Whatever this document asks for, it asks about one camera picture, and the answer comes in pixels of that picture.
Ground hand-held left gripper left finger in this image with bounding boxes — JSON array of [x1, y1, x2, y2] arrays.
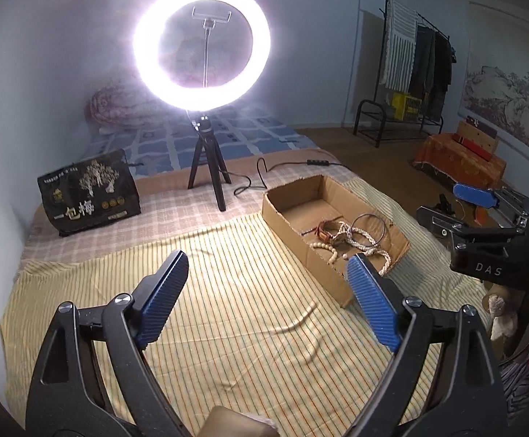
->
[[25, 249, 190, 437]]

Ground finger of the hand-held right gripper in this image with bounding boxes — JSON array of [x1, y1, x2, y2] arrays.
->
[[453, 182, 529, 228], [417, 193, 526, 247]]

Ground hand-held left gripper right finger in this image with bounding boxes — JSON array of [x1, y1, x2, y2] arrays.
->
[[342, 252, 508, 437]]

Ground cardboard box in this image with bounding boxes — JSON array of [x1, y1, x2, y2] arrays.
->
[[261, 174, 411, 309]]

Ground cream bead bracelet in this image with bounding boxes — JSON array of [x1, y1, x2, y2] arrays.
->
[[311, 242, 339, 264]]

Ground white pearl necklace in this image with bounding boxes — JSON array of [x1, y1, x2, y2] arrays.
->
[[365, 246, 391, 277], [335, 221, 374, 256]]

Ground orange covered table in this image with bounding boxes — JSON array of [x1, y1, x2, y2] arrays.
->
[[412, 133, 507, 187]]

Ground red long box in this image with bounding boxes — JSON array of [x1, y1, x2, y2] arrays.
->
[[456, 135, 493, 161]]

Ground beige plush toy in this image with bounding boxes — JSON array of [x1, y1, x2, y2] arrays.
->
[[482, 282, 520, 343]]

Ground yellow striped cloth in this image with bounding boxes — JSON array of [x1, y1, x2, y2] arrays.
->
[[0, 177, 493, 437]]

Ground yellow crate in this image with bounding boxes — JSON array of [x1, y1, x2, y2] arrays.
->
[[391, 92, 422, 121]]

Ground dark hanging garment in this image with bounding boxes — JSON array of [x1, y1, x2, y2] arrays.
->
[[428, 32, 455, 121]]

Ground black snack bag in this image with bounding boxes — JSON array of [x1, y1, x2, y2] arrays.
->
[[37, 148, 142, 237]]

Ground dark striped cloth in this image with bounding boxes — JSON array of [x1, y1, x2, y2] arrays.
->
[[501, 359, 529, 420]]

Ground grey green garment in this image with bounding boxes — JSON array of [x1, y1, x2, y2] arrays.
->
[[409, 25, 436, 97]]

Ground black tripod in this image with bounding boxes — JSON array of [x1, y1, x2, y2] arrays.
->
[[187, 111, 231, 212]]

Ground striped white towel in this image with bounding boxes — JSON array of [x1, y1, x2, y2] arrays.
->
[[381, 0, 420, 94]]

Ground blue patterned bed sheet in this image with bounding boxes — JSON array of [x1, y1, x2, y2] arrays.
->
[[83, 107, 302, 178]]

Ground patterned pillow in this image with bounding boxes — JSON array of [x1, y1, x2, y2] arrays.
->
[[86, 87, 156, 133]]

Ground phone holder clamp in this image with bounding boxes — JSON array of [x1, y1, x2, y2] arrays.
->
[[192, 5, 233, 89]]

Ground red strap watch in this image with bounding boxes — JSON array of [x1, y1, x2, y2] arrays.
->
[[315, 221, 340, 241]]

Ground landscape wall poster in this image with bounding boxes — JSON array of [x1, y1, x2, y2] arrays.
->
[[458, 0, 529, 155]]

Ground black power cable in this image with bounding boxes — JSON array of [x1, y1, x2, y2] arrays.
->
[[221, 157, 342, 197]]

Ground ring light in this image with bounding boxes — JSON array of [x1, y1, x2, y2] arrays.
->
[[132, 0, 273, 112]]

